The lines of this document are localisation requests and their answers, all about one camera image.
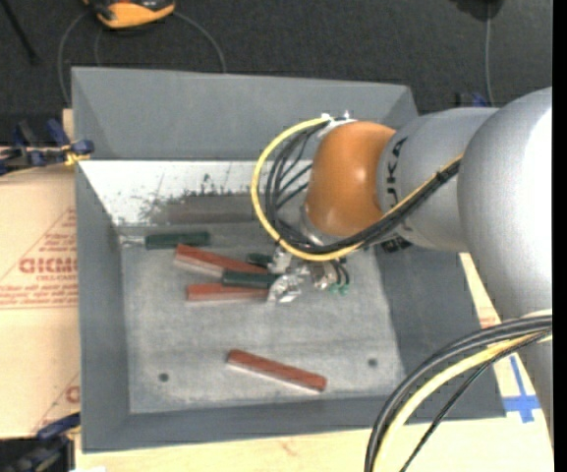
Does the red-brown flat block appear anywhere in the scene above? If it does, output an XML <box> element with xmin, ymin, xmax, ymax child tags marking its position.
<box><xmin>224</xmin><ymin>348</ymin><xmax>329</xmax><ymax>394</ymax></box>
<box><xmin>173</xmin><ymin>243</ymin><xmax>270</xmax><ymax>279</ymax></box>
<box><xmin>185</xmin><ymin>282</ymin><xmax>271</xmax><ymax>305</ymax></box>

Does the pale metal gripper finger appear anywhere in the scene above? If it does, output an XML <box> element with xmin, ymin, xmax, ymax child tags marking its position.
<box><xmin>266</xmin><ymin>246</ymin><xmax>296</xmax><ymax>273</ymax></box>
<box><xmin>266</xmin><ymin>273</ymin><xmax>311</xmax><ymax>306</ymax></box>

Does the grey metal bin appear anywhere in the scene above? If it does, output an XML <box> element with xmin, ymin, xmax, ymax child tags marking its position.
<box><xmin>70</xmin><ymin>66</ymin><xmax>507</xmax><ymax>451</ymax></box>

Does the brown cardboard board red print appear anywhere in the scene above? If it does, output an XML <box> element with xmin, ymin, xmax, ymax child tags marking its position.
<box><xmin>0</xmin><ymin>108</ymin><xmax>83</xmax><ymax>443</ymax></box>

